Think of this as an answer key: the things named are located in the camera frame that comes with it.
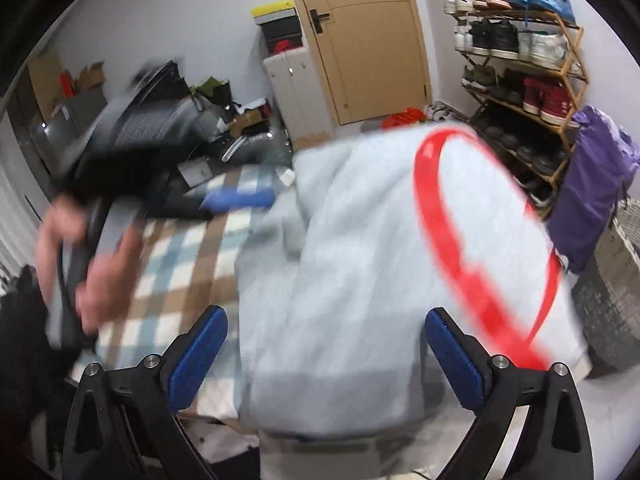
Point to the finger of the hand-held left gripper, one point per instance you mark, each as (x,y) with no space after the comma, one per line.
(235,199)

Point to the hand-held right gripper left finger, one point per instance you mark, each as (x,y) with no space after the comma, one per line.
(197,360)

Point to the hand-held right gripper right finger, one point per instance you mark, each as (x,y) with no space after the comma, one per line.
(457,360)

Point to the grey hoodie with red print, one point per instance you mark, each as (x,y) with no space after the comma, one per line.
(350,285)

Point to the person's left hand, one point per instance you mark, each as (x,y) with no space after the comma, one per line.
(105,285)

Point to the silver suitcase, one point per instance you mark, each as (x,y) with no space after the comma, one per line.
(265,147)

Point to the small cardboard box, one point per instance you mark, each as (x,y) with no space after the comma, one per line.
(250,121)

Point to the dark grey refrigerator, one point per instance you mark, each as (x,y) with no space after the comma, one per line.
(60,125)

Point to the blue brown checked bed sheet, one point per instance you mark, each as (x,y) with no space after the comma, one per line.
(165,280)

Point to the open cardboard box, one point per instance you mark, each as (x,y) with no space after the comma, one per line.
(90,77)

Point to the red paper bag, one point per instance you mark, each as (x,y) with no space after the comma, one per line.
(67,84)

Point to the dark wrapped flower bouquet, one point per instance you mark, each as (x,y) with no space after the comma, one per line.
(212,91)

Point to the white upright suitcase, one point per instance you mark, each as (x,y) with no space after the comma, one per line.
(295,95)

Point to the white wardrobe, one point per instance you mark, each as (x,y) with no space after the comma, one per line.
(15,200)

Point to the black red shoe box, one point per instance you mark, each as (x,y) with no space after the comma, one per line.
(285,46)

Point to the grey woven laundry basket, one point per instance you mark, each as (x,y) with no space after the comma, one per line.
(610,300)

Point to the person's black clothing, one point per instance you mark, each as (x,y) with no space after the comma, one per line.
(25,360)

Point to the light wooden door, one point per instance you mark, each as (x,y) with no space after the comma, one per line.
(370,75)

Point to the red plastic bag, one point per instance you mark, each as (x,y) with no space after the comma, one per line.
(405,119)

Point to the pile of loose shoes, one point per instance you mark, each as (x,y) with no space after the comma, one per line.
(445,111)

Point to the wooden shoe rack with shoes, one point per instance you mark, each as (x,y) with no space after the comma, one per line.
(545,100)

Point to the bamboo shoe rack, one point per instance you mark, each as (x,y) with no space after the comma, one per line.
(576,62)

